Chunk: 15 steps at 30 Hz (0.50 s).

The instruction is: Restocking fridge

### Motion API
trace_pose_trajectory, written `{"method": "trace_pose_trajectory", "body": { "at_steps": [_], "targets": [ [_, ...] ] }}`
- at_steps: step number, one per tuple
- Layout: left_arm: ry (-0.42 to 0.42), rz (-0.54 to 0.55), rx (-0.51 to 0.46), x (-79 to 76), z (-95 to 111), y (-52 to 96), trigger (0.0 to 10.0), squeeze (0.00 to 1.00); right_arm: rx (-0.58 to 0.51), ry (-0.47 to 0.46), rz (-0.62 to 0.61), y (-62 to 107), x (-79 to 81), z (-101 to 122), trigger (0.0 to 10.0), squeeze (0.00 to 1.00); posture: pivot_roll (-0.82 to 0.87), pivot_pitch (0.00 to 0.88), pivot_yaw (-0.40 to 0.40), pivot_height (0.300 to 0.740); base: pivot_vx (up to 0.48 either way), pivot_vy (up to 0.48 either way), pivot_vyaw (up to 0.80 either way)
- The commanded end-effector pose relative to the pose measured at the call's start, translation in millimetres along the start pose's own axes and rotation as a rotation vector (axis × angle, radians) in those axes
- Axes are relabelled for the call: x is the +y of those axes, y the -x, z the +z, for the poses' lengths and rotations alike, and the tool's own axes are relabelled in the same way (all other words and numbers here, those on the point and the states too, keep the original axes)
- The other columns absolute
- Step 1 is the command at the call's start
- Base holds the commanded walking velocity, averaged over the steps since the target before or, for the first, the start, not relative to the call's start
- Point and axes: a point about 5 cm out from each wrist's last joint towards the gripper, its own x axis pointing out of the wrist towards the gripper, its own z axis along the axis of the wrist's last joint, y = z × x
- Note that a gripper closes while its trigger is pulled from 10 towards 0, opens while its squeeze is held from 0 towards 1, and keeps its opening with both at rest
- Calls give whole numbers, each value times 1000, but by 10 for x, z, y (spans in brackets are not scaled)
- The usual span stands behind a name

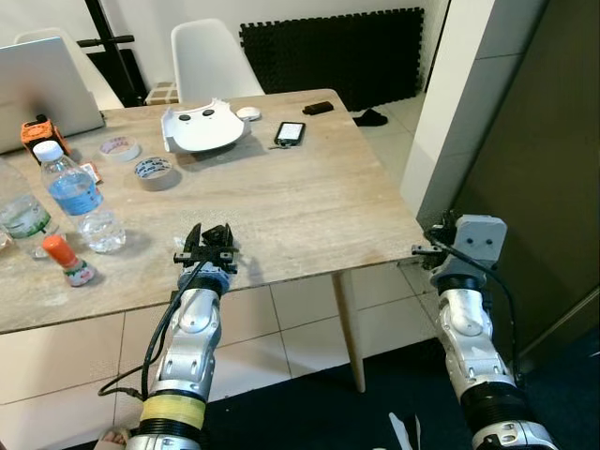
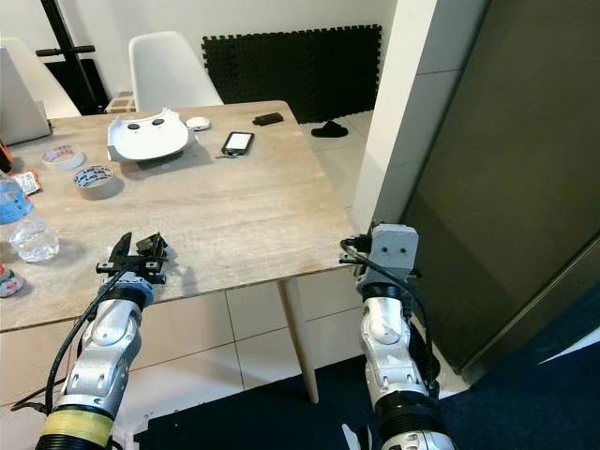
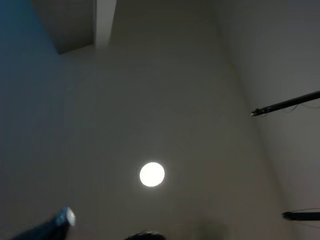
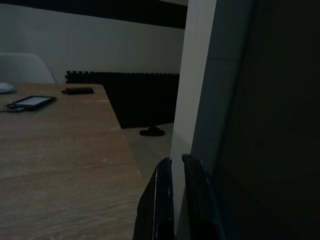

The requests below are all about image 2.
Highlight black slipper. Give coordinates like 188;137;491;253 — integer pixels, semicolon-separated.
309;119;350;139

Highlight white tape roll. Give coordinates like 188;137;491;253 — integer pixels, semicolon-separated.
42;143;87;172

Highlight black foam tile panel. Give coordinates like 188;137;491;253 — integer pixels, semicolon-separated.
202;25;381;123

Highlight white plastic chair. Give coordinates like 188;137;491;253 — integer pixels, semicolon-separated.
128;31;226;113
0;36;78;118

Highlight small black smartphone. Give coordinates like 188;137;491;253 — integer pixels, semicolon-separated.
221;130;256;158

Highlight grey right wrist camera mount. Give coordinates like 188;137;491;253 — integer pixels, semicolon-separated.
370;223;420;280

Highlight wooden table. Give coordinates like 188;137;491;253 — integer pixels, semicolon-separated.
0;100;343;404

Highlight small red packet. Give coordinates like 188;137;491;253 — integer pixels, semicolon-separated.
14;169;43;196

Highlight small orange-capped bottle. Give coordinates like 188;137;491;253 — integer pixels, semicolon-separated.
0;265;27;298

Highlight blue-label water bottle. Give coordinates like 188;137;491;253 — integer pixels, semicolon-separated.
0;173;60;263

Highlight white robot face shell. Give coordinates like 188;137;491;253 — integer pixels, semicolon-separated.
106;108;198;163

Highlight silver laptop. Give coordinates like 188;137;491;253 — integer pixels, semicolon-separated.
0;47;50;146

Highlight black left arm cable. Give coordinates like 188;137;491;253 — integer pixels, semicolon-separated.
9;277;151;413

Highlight black metal stand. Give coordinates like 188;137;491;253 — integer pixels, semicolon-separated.
37;0;109;115

